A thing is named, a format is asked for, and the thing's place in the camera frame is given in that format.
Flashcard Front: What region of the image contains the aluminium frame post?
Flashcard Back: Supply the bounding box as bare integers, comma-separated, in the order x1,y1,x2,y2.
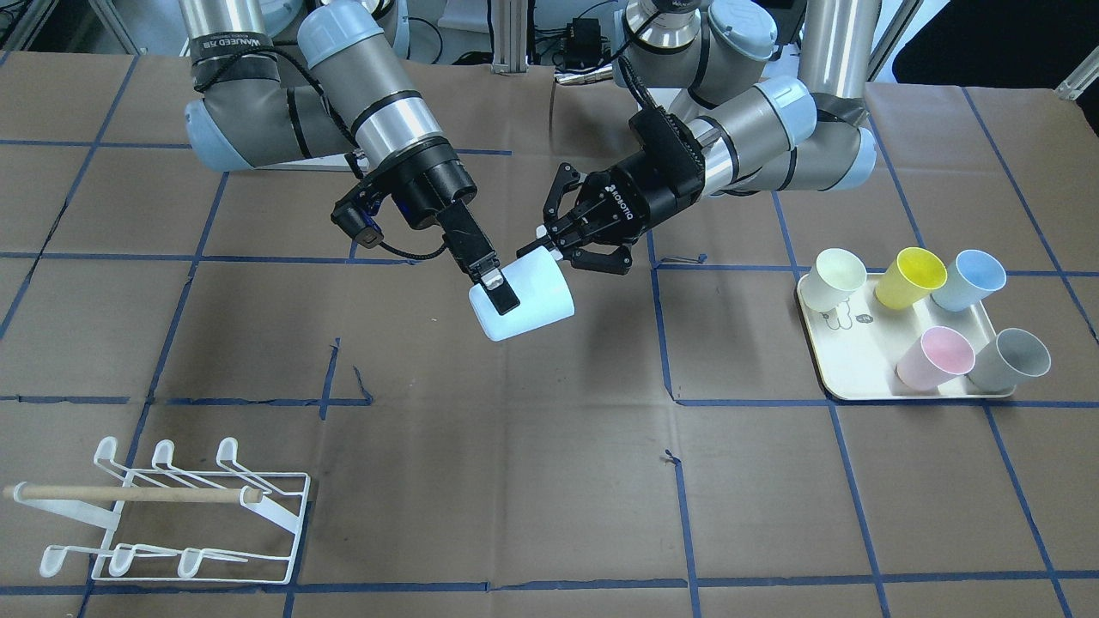
488,0,530,75

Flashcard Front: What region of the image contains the beige serving tray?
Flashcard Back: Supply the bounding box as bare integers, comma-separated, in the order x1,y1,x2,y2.
799,274,1014,402

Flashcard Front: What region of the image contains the yellow plastic cup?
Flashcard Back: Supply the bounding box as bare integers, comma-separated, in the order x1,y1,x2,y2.
874,247,950,310

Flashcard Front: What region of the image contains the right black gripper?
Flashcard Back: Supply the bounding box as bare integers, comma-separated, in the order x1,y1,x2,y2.
332,137,519,316

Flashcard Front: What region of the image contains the pale green plastic cup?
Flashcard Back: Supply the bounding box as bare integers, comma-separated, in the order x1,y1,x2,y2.
801,247,867,312

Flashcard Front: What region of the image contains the white wire cup rack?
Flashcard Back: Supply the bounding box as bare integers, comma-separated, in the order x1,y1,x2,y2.
3,437,311,585

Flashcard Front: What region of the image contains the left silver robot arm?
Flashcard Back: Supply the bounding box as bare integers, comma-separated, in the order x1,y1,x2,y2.
517,1,882,275

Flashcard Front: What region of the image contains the pink plastic cup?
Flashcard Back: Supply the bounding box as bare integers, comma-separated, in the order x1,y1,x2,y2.
896,325,976,391

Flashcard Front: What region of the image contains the grey plastic cup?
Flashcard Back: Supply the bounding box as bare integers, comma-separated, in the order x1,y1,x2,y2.
967,328,1052,391

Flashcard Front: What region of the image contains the light blue plastic cup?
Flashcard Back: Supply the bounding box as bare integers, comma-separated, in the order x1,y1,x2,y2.
470,246,574,342

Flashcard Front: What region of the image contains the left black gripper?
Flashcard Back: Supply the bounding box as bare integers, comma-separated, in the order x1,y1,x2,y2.
517,110,704,276

